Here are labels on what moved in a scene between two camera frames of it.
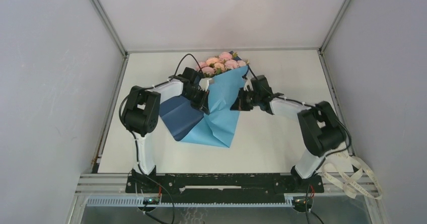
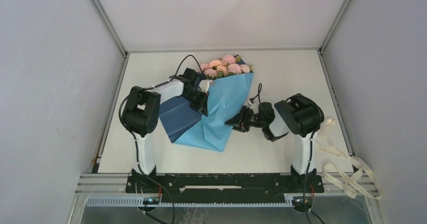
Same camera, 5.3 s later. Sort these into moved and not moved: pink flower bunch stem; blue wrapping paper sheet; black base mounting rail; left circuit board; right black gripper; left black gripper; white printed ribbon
Moved: right black gripper; pink flower bunch stem
Not moved: white printed ribbon; black base mounting rail; blue wrapping paper sheet; left circuit board; left black gripper
